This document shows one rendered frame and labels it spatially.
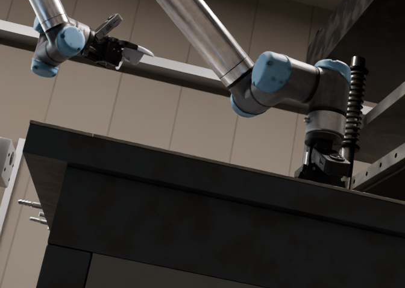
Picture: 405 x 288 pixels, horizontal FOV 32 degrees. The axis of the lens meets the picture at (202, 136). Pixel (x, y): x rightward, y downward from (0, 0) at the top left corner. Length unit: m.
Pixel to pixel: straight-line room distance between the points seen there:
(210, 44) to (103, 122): 3.09
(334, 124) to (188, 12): 0.37
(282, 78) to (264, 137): 3.30
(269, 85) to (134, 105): 3.24
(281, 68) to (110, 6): 3.54
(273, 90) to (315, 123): 0.10
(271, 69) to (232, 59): 0.14
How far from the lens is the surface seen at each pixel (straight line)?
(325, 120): 1.33
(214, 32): 1.42
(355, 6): 2.58
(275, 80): 1.30
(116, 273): 0.79
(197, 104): 4.57
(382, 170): 2.22
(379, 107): 2.46
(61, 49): 1.92
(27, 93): 4.54
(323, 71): 1.36
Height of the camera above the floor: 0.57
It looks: 18 degrees up
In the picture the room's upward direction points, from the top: 11 degrees clockwise
